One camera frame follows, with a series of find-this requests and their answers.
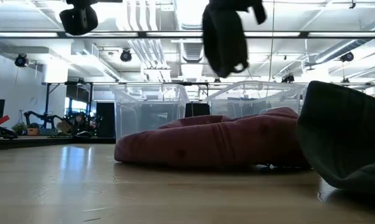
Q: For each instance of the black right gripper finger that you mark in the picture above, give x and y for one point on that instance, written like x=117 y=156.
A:
x=259 y=14

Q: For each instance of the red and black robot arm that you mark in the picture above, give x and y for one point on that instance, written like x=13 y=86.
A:
x=0 y=130

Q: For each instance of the black background robot arm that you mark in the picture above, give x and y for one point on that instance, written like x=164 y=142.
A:
x=42 y=117

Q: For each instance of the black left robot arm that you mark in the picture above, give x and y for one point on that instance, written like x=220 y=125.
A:
x=81 y=2

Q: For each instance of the clear plastic container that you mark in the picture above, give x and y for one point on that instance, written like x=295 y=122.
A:
x=147 y=109
x=253 y=99

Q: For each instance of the black box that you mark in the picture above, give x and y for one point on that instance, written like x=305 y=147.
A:
x=197 y=110

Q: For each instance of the cardboard box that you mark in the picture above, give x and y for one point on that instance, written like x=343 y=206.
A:
x=33 y=131

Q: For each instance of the small green plant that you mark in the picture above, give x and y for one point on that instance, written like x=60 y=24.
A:
x=19 y=127

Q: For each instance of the maroon cap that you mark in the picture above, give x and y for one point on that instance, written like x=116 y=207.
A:
x=215 y=140

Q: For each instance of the dark green cap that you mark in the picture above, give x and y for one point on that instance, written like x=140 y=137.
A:
x=346 y=133

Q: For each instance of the black ceiling camera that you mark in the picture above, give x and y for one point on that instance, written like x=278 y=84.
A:
x=347 y=57
x=126 y=56
x=21 y=60
x=287 y=78

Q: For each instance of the blue metal frame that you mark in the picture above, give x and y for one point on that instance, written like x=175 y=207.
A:
x=47 y=105

